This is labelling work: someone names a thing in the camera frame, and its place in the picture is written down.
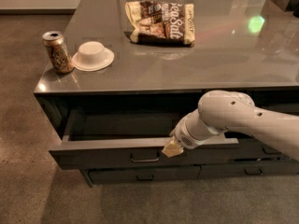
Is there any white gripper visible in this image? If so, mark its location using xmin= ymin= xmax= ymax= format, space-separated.
xmin=162 ymin=110 xmax=226 ymax=158

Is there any grey drawer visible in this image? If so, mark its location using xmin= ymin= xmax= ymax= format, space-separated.
xmin=229 ymin=138 xmax=289 ymax=162
xmin=86 ymin=165 xmax=201 ymax=185
xmin=50 ymin=109 xmax=239 ymax=169
xmin=198 ymin=160 xmax=299 ymax=179

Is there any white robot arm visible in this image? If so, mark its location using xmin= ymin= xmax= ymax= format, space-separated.
xmin=163 ymin=91 xmax=299 ymax=161

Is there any dark grey drawer cabinet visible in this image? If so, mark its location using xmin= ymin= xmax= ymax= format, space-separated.
xmin=33 ymin=0 xmax=299 ymax=188

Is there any white upside-down plastic bowl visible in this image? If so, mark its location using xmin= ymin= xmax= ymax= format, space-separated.
xmin=72 ymin=41 xmax=114 ymax=71

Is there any brown sea salt chip bag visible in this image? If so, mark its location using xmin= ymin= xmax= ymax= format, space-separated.
xmin=125 ymin=1 xmax=195 ymax=46

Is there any gold soda can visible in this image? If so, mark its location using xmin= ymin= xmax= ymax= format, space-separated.
xmin=42 ymin=31 xmax=74 ymax=74

